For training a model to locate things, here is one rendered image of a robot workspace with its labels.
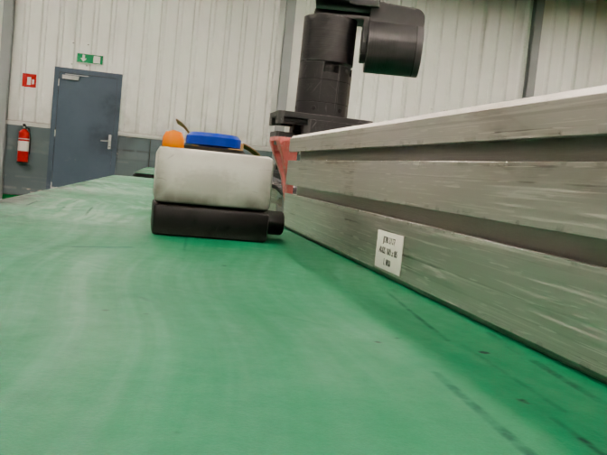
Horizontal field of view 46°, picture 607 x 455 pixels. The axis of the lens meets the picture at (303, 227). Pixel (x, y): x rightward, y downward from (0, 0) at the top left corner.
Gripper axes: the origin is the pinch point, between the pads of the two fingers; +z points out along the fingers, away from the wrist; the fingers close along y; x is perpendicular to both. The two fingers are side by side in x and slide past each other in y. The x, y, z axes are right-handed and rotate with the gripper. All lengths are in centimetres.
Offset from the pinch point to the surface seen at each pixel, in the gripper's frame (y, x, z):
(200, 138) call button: -14.2, -24.8, -4.7
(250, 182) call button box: -10.6, -27.1, -2.0
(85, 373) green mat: -18, -60, 2
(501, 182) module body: -5, -52, -4
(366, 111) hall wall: 321, 1081, -111
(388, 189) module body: -5.0, -40.0, -2.7
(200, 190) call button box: -14.0, -27.2, -1.1
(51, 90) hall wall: -173, 1095, -85
